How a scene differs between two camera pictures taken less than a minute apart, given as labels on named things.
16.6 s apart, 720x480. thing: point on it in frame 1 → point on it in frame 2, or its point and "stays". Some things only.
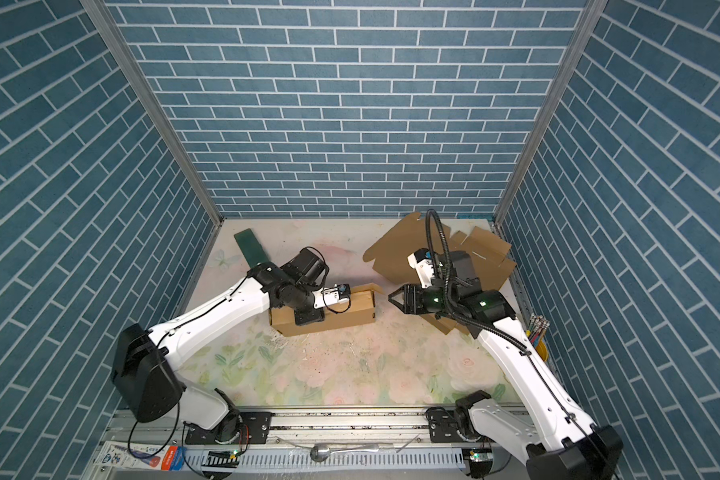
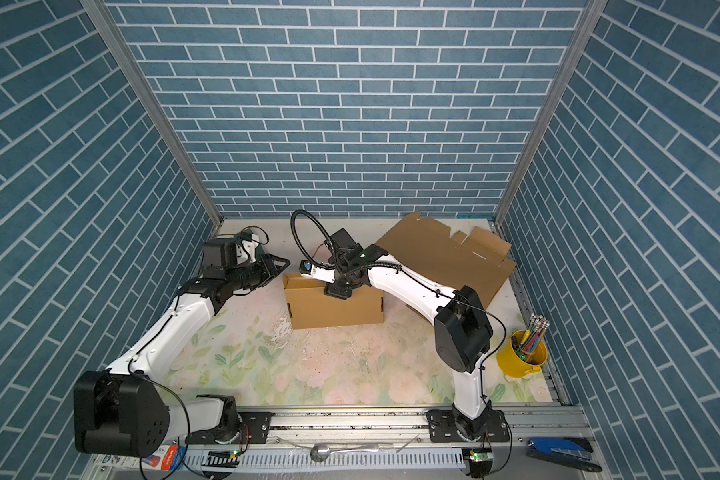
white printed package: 142,456 stays
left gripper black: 314,316 → 267,268
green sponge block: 251,247 stays
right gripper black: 412,293 → 332,290
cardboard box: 492,259 stays
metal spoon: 322,452 stays
